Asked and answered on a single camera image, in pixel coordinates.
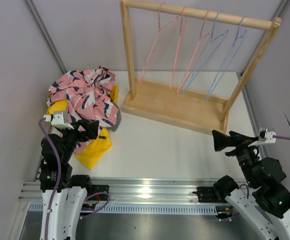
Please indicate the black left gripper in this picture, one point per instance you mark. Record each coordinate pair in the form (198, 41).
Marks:
(90, 127)

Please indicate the aluminium corner post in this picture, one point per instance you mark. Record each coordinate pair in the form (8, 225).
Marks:
(249, 95)
(44, 33)

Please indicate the wooden clothes rack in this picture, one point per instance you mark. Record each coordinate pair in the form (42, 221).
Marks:
(193, 110)

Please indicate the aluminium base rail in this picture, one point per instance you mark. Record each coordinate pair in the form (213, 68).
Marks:
(152, 196)

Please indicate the blue hanger with grey shorts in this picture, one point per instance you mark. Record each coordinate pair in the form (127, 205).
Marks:
(214, 43)

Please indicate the yellow plastic tray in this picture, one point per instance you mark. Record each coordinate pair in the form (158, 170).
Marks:
(114, 93)

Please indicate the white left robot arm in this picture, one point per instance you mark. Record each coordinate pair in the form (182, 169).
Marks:
(63, 193)

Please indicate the grey shorts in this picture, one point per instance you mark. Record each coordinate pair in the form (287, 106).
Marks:
(118, 119)

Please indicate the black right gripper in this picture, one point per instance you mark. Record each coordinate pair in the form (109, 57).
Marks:
(221, 140)

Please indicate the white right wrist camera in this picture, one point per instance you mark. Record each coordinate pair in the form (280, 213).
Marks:
(265, 137)

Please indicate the yellow shorts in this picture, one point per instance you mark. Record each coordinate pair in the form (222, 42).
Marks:
(89, 153)

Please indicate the aluminium corner post left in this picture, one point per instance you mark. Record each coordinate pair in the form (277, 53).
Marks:
(44, 33)

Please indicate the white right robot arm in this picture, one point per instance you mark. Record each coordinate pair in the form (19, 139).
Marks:
(265, 176)

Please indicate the pink patterned shorts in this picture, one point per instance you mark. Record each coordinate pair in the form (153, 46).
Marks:
(98, 77)

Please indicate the aluminium corner post right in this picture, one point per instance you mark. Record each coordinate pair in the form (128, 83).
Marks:
(249, 95)

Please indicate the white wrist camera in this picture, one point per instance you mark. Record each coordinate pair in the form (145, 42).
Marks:
(265, 137)
(58, 119)

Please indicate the pink hanger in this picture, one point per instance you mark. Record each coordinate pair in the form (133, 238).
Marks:
(182, 27)
(202, 37)
(163, 33)

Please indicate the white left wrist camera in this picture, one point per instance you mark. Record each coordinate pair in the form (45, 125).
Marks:
(58, 119)

